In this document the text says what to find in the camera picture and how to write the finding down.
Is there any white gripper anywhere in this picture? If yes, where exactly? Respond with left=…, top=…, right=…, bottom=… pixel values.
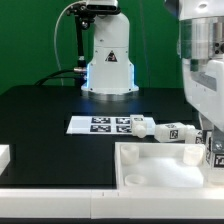
left=182, top=59, right=224, bottom=154

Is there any white square tabletop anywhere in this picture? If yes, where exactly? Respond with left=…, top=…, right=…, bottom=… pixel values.
left=115, top=142, right=224, bottom=190

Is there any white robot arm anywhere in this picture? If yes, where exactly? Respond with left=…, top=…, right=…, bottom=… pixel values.
left=81, top=0, right=224, bottom=155

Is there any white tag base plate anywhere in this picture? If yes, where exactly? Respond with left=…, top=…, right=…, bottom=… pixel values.
left=66, top=116, right=131, bottom=135

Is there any black cables bundle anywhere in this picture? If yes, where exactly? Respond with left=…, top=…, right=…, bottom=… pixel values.
left=34, top=68, right=88, bottom=88

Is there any white obstacle fence rail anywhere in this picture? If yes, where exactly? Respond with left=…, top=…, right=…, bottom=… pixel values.
left=0, top=145, right=224, bottom=219

